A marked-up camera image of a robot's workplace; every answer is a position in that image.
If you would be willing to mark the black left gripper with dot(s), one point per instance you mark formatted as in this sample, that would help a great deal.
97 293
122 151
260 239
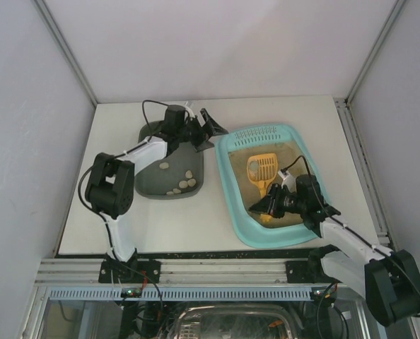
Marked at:
203 131

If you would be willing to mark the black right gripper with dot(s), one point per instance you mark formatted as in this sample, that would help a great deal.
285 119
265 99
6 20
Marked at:
274 201

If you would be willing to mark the teal cat litter box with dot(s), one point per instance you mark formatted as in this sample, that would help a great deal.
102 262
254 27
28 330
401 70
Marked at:
248 230

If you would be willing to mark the yellow litter scoop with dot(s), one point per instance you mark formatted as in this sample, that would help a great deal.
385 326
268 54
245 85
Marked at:
268 168

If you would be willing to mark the grey plastic waste tray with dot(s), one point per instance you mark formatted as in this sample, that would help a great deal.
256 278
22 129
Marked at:
153 182

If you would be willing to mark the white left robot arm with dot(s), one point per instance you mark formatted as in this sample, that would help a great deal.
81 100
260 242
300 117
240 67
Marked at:
107 186

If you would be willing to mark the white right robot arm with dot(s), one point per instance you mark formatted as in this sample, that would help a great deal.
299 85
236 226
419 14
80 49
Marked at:
388 280

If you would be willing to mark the beige cat litter pellets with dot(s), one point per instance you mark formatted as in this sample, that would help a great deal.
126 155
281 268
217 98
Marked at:
286 153

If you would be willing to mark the grey-green litter clump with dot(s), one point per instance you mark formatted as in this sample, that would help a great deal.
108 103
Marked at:
253 168

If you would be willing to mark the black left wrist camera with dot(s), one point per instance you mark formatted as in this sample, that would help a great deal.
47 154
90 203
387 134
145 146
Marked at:
174 117

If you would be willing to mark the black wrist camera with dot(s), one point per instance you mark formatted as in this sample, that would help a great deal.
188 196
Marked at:
307 189
174 117

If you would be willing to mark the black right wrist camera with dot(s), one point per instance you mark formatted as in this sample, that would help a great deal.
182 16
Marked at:
307 189

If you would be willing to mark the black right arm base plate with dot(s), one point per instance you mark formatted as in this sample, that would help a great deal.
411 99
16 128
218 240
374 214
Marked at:
309 270

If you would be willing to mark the right side aluminium rail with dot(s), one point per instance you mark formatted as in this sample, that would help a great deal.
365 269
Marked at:
365 176

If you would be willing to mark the steel wire basket below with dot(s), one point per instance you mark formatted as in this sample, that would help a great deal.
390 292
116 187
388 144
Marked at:
234 321

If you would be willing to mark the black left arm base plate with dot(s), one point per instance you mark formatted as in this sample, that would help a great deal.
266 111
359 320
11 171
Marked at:
135 270

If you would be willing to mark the aluminium mounting rail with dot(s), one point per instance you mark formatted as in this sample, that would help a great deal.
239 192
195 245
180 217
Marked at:
168 272

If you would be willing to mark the left aluminium frame post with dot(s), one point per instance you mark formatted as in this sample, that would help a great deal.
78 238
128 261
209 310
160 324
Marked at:
59 39

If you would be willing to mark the aluminium frame post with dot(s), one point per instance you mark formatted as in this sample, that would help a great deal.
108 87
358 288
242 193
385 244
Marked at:
59 39
380 41

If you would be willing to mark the light blue slotted cable duct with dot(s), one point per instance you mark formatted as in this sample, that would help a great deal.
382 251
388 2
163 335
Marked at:
178 294

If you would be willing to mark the right aluminium frame post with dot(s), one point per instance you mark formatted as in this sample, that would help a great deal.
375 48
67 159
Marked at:
380 41

